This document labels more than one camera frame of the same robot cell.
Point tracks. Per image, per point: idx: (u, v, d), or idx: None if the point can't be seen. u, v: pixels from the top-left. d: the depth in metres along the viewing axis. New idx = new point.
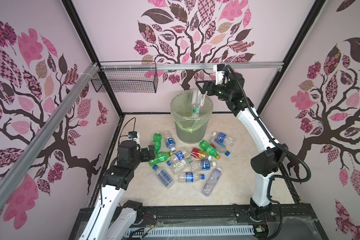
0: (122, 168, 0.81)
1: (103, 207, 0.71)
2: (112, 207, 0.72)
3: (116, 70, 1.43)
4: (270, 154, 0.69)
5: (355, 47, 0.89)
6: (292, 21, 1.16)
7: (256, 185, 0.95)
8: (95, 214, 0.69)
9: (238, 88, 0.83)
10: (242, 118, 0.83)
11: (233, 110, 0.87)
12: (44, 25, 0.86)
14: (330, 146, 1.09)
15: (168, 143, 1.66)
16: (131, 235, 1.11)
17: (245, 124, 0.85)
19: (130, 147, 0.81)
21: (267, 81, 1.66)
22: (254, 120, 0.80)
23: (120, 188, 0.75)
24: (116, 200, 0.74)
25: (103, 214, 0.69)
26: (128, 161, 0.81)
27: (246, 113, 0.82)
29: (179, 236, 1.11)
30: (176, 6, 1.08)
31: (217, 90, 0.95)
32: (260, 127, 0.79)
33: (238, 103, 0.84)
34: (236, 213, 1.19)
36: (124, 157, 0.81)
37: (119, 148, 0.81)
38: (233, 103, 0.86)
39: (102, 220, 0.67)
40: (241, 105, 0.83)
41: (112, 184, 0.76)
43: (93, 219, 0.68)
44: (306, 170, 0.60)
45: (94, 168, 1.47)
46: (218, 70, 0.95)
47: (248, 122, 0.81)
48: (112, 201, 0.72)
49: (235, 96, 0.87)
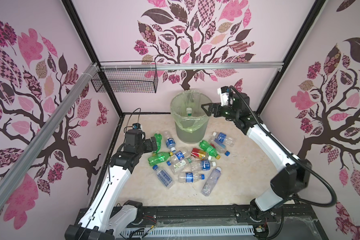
0: (128, 153, 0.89)
1: (110, 184, 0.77)
2: (119, 185, 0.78)
3: (116, 70, 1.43)
4: (292, 172, 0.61)
5: (355, 47, 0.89)
6: (292, 21, 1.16)
7: (265, 194, 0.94)
8: (103, 190, 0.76)
9: (244, 107, 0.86)
10: (252, 135, 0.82)
11: (242, 128, 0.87)
12: (44, 25, 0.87)
14: (330, 146, 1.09)
15: (168, 143, 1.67)
16: (131, 235, 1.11)
17: (257, 141, 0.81)
19: (136, 134, 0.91)
21: (266, 81, 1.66)
22: (266, 137, 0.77)
23: (126, 169, 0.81)
24: (123, 180, 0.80)
25: (110, 191, 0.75)
26: (134, 146, 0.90)
27: (256, 129, 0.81)
29: (179, 236, 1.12)
30: (177, 6, 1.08)
31: (223, 111, 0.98)
32: (274, 143, 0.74)
33: (246, 121, 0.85)
34: (236, 213, 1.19)
36: (131, 143, 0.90)
37: (126, 135, 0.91)
38: (241, 121, 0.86)
39: (108, 196, 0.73)
40: (249, 122, 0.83)
41: (120, 166, 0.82)
43: (101, 194, 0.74)
44: (331, 192, 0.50)
45: (94, 168, 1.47)
46: (222, 93, 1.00)
47: (260, 138, 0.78)
48: (118, 180, 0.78)
49: (242, 114, 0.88)
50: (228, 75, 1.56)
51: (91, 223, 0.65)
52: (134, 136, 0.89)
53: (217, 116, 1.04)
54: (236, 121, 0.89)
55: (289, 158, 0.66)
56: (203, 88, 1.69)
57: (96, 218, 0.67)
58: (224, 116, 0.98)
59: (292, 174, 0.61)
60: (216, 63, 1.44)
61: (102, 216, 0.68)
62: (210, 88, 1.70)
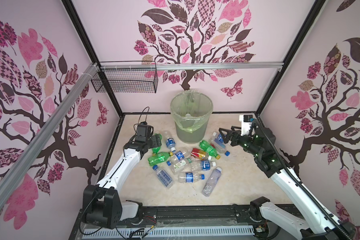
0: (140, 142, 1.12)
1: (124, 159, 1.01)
2: (132, 161, 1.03)
3: (116, 70, 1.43)
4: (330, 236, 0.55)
5: (355, 47, 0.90)
6: (292, 20, 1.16)
7: (280, 217, 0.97)
8: (119, 163, 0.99)
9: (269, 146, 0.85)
10: (279, 181, 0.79)
11: (265, 171, 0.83)
12: (44, 25, 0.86)
14: (330, 146, 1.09)
15: (168, 143, 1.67)
16: (131, 235, 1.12)
17: (285, 189, 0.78)
19: (148, 127, 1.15)
21: (266, 81, 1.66)
22: (296, 187, 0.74)
23: (137, 152, 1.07)
24: (136, 159, 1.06)
25: (125, 164, 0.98)
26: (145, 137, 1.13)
27: (283, 176, 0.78)
29: (179, 236, 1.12)
30: (177, 6, 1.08)
31: (242, 142, 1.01)
32: (306, 195, 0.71)
33: (270, 163, 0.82)
34: (236, 214, 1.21)
36: (142, 134, 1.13)
37: (139, 128, 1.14)
38: (264, 163, 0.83)
39: (123, 167, 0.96)
40: (273, 166, 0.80)
41: (133, 149, 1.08)
43: (116, 166, 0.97)
44: None
45: (94, 168, 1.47)
46: (245, 122, 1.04)
47: (289, 187, 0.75)
48: (131, 157, 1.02)
49: (266, 155, 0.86)
50: (228, 75, 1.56)
51: (108, 184, 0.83)
52: (145, 128, 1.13)
53: (234, 144, 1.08)
54: (258, 161, 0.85)
55: (327, 220, 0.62)
56: (203, 88, 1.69)
57: (113, 181, 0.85)
58: (242, 147, 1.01)
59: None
60: (216, 63, 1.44)
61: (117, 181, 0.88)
62: (210, 88, 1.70)
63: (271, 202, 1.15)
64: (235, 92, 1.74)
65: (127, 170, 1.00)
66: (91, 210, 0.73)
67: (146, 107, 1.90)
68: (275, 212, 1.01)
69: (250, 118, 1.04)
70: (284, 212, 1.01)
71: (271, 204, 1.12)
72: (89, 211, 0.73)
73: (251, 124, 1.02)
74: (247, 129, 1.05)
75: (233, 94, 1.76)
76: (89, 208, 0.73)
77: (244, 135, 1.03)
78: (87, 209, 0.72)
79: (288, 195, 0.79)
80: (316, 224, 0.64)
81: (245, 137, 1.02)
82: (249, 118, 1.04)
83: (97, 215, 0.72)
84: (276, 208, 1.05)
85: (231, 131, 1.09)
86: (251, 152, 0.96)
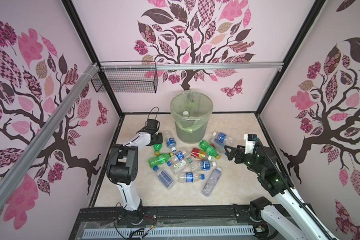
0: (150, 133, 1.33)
1: (142, 135, 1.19)
2: (146, 138, 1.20)
3: (117, 70, 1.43)
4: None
5: (355, 47, 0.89)
6: (292, 21, 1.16)
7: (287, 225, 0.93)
8: (136, 137, 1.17)
9: (270, 165, 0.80)
10: (283, 201, 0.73)
11: (269, 190, 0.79)
12: (44, 25, 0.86)
14: (329, 146, 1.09)
15: (168, 143, 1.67)
16: (131, 235, 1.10)
17: (289, 211, 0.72)
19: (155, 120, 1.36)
21: (266, 81, 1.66)
22: (299, 208, 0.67)
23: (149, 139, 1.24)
24: (148, 138, 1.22)
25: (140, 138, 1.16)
26: (154, 128, 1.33)
27: (287, 197, 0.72)
29: (179, 236, 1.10)
30: (177, 6, 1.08)
31: (246, 160, 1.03)
32: (309, 217, 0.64)
33: (273, 183, 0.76)
34: (236, 213, 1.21)
36: (151, 126, 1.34)
37: (149, 120, 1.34)
38: (267, 182, 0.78)
39: (139, 139, 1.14)
40: (277, 186, 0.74)
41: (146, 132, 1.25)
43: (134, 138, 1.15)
44: None
45: (94, 168, 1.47)
46: (249, 140, 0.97)
47: (292, 209, 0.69)
48: (148, 135, 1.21)
49: (269, 174, 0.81)
50: (228, 75, 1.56)
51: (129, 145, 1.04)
52: (153, 120, 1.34)
53: (239, 162, 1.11)
54: (262, 181, 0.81)
55: None
56: (203, 88, 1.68)
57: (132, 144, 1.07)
58: (247, 165, 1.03)
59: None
60: (216, 63, 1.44)
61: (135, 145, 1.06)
62: (210, 88, 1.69)
63: (273, 206, 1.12)
64: (235, 92, 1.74)
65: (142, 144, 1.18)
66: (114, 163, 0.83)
67: (155, 107, 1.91)
68: (277, 220, 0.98)
69: (254, 136, 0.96)
70: (288, 222, 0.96)
71: (274, 209, 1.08)
72: (113, 163, 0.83)
73: (255, 144, 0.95)
74: (251, 147, 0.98)
75: (233, 94, 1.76)
76: (114, 160, 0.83)
77: (248, 153, 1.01)
78: (112, 160, 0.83)
79: (292, 216, 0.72)
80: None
81: (250, 155, 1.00)
82: (253, 135, 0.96)
83: (119, 167, 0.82)
84: (278, 215, 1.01)
85: (235, 149, 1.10)
86: (254, 170, 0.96)
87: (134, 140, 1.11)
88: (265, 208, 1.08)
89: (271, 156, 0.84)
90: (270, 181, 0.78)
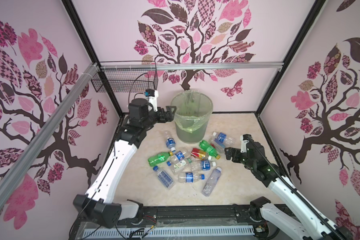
0: (134, 127, 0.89)
1: (115, 159, 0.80)
2: (124, 158, 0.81)
3: (116, 70, 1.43)
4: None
5: (355, 47, 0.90)
6: (292, 21, 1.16)
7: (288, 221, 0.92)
8: (109, 163, 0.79)
9: (261, 157, 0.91)
10: (276, 190, 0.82)
11: (263, 180, 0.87)
12: (44, 25, 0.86)
14: (330, 146, 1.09)
15: (168, 143, 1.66)
16: (131, 235, 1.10)
17: (283, 198, 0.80)
19: (140, 107, 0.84)
21: (266, 81, 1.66)
22: (291, 194, 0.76)
23: (132, 144, 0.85)
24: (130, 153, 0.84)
25: (116, 165, 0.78)
26: (140, 120, 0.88)
27: (279, 185, 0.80)
29: (179, 236, 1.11)
30: (177, 6, 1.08)
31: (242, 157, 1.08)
32: (300, 201, 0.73)
33: (266, 173, 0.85)
34: (236, 213, 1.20)
36: (136, 116, 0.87)
37: (131, 109, 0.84)
38: (260, 173, 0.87)
39: (115, 169, 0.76)
40: (269, 175, 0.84)
41: (126, 139, 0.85)
43: (107, 168, 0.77)
44: None
45: (94, 168, 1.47)
46: (244, 139, 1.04)
47: (286, 196, 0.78)
48: (124, 155, 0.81)
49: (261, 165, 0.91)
50: (228, 75, 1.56)
51: (96, 194, 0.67)
52: (137, 110, 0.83)
53: (235, 160, 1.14)
54: (255, 171, 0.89)
55: (322, 224, 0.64)
56: (203, 87, 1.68)
57: (102, 190, 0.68)
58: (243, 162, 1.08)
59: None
60: (216, 63, 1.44)
61: (108, 189, 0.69)
62: (211, 88, 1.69)
63: (272, 204, 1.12)
64: (235, 92, 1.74)
65: (121, 170, 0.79)
66: (87, 216, 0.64)
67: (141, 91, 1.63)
68: (276, 216, 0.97)
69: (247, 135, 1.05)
70: (286, 216, 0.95)
71: (273, 206, 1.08)
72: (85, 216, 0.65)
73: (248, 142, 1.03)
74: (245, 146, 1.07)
75: (233, 94, 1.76)
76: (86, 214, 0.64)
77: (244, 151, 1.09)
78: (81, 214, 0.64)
79: (285, 202, 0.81)
80: (313, 229, 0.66)
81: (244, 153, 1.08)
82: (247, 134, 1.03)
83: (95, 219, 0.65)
84: (277, 211, 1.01)
85: (232, 147, 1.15)
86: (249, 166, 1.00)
87: (102, 179, 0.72)
88: (263, 207, 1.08)
89: (260, 148, 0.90)
90: (262, 172, 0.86)
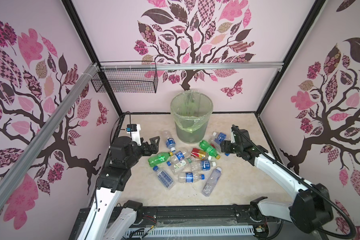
0: (117, 170, 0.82)
1: (98, 211, 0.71)
2: (108, 210, 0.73)
3: (117, 70, 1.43)
4: (307, 199, 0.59)
5: (355, 47, 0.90)
6: (292, 20, 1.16)
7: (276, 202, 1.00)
8: (90, 217, 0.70)
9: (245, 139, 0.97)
10: (260, 163, 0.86)
11: (249, 160, 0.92)
12: (44, 24, 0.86)
14: (330, 146, 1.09)
15: (168, 143, 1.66)
16: (131, 235, 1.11)
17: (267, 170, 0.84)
19: (123, 146, 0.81)
21: (267, 81, 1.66)
22: (272, 164, 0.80)
23: (115, 191, 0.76)
24: (114, 200, 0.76)
25: (99, 218, 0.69)
26: (123, 161, 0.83)
27: (262, 158, 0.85)
29: (179, 236, 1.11)
30: (177, 6, 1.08)
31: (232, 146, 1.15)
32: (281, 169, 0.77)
33: (251, 152, 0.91)
34: (236, 213, 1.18)
36: (119, 157, 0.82)
37: (112, 150, 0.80)
38: (247, 153, 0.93)
39: (97, 224, 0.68)
40: (254, 153, 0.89)
41: (108, 186, 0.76)
43: (89, 223, 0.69)
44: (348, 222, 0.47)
45: (94, 168, 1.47)
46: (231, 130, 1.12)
47: (268, 166, 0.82)
48: (107, 204, 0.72)
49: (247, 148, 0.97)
50: (228, 75, 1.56)
51: None
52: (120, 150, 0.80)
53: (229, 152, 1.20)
54: (242, 152, 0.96)
55: (300, 184, 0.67)
56: (203, 87, 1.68)
57: None
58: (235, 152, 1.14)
59: (308, 201, 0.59)
60: (217, 63, 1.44)
61: None
62: (211, 88, 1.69)
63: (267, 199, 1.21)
64: (235, 92, 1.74)
65: (105, 222, 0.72)
66: None
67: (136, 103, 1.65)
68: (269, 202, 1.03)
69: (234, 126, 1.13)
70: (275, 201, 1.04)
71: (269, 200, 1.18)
72: None
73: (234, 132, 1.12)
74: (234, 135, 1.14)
75: (233, 94, 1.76)
76: None
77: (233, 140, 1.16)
78: None
79: (273, 178, 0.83)
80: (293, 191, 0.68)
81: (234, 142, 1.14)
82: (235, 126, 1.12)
83: None
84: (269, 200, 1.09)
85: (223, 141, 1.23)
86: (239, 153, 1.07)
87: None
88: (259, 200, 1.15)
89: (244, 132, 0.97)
90: (248, 152, 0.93)
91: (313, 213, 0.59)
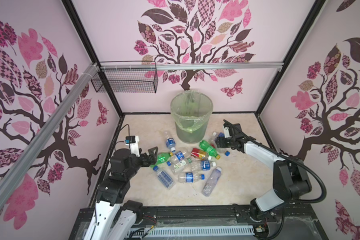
0: (117, 182, 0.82)
1: (97, 225, 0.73)
2: (107, 223, 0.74)
3: (117, 70, 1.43)
4: (282, 167, 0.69)
5: (355, 47, 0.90)
6: (292, 21, 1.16)
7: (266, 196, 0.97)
8: (90, 231, 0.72)
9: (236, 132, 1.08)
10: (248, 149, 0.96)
11: (240, 148, 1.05)
12: (44, 25, 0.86)
14: (330, 146, 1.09)
15: (168, 143, 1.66)
16: (131, 235, 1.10)
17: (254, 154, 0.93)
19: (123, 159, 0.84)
21: (267, 81, 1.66)
22: (257, 146, 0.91)
23: (114, 204, 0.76)
24: (114, 213, 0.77)
25: (98, 232, 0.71)
26: (123, 173, 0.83)
27: (249, 144, 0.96)
29: (179, 236, 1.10)
30: (177, 6, 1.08)
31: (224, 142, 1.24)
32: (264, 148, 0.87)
33: (241, 142, 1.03)
34: (236, 213, 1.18)
36: (118, 170, 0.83)
37: (112, 162, 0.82)
38: (238, 143, 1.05)
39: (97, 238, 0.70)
40: (243, 142, 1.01)
41: (107, 199, 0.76)
43: (88, 236, 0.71)
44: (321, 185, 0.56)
45: (94, 168, 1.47)
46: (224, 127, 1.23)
47: (254, 149, 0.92)
48: (106, 219, 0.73)
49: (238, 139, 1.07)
50: (228, 75, 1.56)
51: None
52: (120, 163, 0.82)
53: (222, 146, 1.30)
54: (234, 142, 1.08)
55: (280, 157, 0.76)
56: (203, 87, 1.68)
57: None
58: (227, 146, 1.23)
59: (283, 169, 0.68)
60: (217, 63, 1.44)
61: None
62: (211, 88, 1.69)
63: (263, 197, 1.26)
64: (235, 92, 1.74)
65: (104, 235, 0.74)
66: None
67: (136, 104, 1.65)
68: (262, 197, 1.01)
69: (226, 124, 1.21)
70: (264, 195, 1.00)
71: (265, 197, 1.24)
72: None
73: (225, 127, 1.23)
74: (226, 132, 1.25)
75: (233, 94, 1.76)
76: None
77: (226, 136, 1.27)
78: None
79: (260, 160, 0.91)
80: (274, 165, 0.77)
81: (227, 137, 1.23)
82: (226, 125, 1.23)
83: None
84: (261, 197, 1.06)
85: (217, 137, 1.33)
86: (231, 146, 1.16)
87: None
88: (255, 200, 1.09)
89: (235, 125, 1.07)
90: (239, 141, 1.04)
91: (289, 180, 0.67)
